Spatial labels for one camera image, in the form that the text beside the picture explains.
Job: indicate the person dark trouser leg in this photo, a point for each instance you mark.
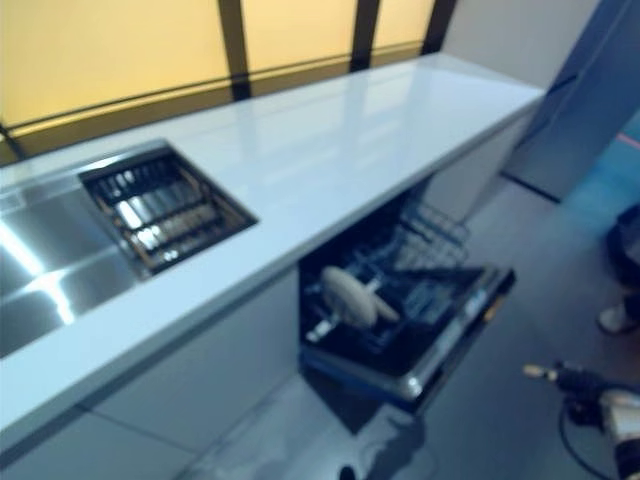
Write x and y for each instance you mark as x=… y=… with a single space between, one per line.
x=625 y=250

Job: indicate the yellow panelled window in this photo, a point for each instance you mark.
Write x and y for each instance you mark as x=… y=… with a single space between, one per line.
x=125 y=55

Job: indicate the black robot left foot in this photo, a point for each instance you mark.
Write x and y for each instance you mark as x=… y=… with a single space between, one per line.
x=348 y=472

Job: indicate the dark blue tall cabinet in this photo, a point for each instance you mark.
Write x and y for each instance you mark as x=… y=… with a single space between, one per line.
x=580 y=100

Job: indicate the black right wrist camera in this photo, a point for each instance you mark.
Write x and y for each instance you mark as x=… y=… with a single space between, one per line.
x=582 y=407

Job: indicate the white person shoe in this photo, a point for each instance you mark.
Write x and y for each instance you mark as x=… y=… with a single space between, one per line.
x=617 y=317

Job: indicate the grey glossy cabinet door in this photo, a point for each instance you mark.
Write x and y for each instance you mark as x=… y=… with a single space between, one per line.
x=210 y=365
x=75 y=450
x=480 y=170

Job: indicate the stainless steel sink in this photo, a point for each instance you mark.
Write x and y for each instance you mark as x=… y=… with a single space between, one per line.
x=50 y=250

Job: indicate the black sink dish rack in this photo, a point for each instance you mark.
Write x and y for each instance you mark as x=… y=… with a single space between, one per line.
x=165 y=215

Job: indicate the black silver robot right hand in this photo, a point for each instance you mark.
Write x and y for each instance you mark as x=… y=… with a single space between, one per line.
x=565 y=376

